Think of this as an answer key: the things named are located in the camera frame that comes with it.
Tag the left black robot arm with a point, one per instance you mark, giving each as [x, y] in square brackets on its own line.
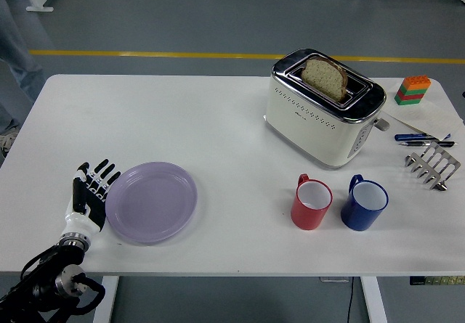
[43, 265]

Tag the purple plate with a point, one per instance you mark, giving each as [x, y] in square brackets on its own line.
[152, 203]

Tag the person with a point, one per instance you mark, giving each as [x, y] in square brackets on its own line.
[18, 47]

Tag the bread slice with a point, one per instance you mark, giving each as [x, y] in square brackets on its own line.
[323, 78]

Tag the blue pen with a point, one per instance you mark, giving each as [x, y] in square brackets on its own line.
[407, 136]

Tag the blue mug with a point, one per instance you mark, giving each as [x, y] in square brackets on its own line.
[357, 217]

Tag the black desk control panel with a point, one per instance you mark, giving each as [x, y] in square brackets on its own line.
[436, 281]

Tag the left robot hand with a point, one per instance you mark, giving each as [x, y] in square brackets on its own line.
[92, 207]

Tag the cream chrome toaster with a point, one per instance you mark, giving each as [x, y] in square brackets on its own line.
[309, 134]

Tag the white paper sheet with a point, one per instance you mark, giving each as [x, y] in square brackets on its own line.
[432, 116]

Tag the red mug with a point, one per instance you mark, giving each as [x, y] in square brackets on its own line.
[305, 217]

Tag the metal toast rack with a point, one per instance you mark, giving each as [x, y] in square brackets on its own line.
[441, 159]

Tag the white under-desk bracket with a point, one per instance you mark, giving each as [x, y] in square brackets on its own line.
[334, 279]

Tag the toy brick stack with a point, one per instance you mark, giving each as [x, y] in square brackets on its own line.
[412, 90]

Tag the black pen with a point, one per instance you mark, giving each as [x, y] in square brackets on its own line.
[417, 143]

